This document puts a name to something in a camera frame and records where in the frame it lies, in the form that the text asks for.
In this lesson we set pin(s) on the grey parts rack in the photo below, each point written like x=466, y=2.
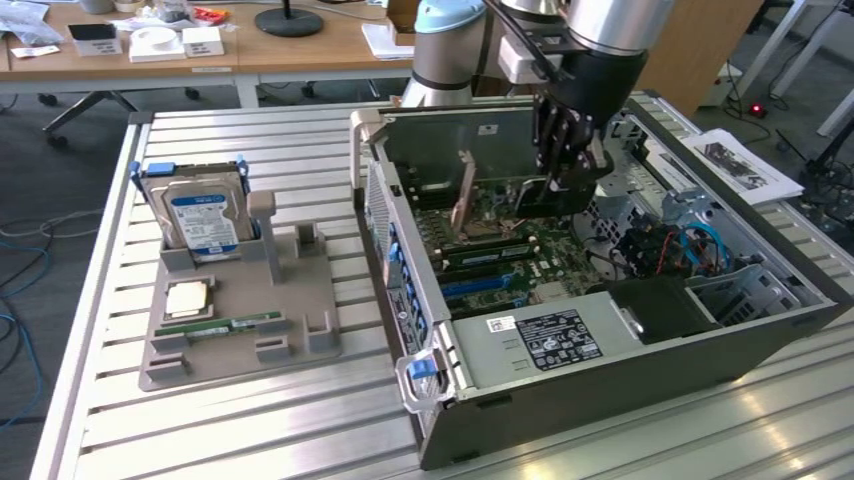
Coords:
x=268, y=310

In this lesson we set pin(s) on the brown cardboard box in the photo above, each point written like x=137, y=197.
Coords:
x=401, y=20

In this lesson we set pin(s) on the grey power supply unit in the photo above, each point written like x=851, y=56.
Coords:
x=481, y=360

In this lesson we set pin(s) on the black round lamp base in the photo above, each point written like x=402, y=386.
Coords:
x=289, y=22

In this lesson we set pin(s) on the silver CPU chip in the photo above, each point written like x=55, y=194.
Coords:
x=190, y=300

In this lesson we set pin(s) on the blue case latch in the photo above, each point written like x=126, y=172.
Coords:
x=421, y=373

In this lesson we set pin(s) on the blue expansion slot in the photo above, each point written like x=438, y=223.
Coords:
x=474, y=288

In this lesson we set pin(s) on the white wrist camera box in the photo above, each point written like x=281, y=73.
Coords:
x=517, y=60

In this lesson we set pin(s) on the blue disk caddy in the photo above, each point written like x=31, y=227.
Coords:
x=161, y=168

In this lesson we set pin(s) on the printed paper sheets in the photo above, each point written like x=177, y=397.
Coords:
x=748, y=165

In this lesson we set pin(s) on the black device red light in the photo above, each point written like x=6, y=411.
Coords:
x=759, y=111

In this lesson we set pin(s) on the small silver disk bay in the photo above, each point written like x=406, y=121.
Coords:
x=755, y=295

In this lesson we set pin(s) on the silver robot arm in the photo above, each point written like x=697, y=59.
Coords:
x=441, y=65

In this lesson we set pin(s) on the wooden top desk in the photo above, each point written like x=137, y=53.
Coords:
x=67, y=67
x=321, y=50

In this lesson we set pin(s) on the small white label sticker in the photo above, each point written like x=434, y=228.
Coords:
x=488, y=130

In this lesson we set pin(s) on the CPU socket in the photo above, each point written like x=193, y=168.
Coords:
x=488, y=234

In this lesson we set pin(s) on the hard disk drive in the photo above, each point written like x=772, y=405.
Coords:
x=204, y=220

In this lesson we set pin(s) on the green motherboard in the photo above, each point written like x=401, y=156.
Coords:
x=528, y=295

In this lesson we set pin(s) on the plain white box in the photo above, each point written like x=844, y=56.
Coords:
x=202, y=42

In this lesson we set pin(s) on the perforated silver drive cage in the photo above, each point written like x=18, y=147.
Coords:
x=628, y=200

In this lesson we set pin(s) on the black power connector cluster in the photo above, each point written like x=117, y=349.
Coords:
x=641, y=250

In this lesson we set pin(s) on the dark small bag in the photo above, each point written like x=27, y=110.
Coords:
x=176, y=11

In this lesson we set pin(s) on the white desk frame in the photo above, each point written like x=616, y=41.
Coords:
x=768, y=50

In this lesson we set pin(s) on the white paper card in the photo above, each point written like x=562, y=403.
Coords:
x=34, y=52

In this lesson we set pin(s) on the white paper stack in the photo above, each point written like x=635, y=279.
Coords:
x=388, y=45

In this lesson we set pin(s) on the grey cup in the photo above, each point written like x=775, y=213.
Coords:
x=97, y=6

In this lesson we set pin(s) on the green RAM stick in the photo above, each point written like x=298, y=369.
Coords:
x=494, y=254
x=221, y=324

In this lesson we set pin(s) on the white box black top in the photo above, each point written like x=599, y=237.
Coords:
x=97, y=45

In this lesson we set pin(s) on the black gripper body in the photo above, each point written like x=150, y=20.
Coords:
x=601, y=80

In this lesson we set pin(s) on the black grey PC case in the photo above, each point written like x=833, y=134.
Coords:
x=601, y=410

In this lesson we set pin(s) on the silver chipset heatsink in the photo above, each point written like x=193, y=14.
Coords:
x=557, y=292

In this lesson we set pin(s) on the clear plastic bag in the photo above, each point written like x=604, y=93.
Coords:
x=27, y=22

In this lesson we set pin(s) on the white box with tape roll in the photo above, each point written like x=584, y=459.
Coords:
x=157, y=47

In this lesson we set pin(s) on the red orange packet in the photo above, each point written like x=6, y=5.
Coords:
x=208, y=15

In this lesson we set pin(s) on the wooden cabinet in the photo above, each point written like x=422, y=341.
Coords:
x=695, y=50

